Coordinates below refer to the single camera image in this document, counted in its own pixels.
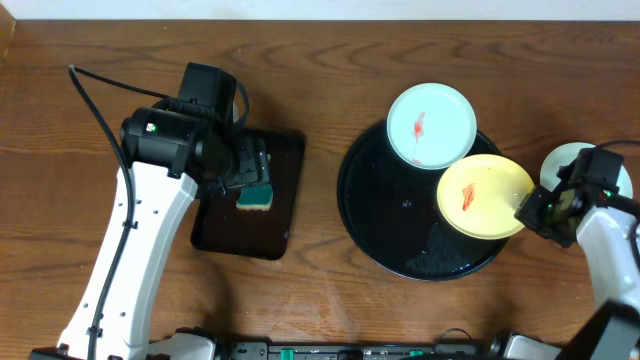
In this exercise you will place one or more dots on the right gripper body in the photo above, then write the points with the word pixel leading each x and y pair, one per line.
pixel 540 210

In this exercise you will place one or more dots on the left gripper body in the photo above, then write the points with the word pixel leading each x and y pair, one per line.
pixel 251 163

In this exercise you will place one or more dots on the green yellow sponge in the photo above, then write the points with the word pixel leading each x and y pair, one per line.
pixel 258 197

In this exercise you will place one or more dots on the light blue plate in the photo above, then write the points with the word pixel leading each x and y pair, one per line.
pixel 563 156
pixel 430 126

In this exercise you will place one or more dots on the yellow plate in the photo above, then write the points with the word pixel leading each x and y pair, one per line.
pixel 479 195

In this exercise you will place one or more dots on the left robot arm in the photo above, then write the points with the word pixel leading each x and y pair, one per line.
pixel 171 157

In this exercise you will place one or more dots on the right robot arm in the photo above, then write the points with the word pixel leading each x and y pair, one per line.
pixel 606 227

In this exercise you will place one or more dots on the black rectangular tray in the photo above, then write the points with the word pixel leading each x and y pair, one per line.
pixel 221 226

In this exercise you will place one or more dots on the black round tray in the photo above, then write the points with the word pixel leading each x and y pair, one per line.
pixel 389 208

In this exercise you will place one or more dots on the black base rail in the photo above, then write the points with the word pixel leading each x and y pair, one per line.
pixel 255 350

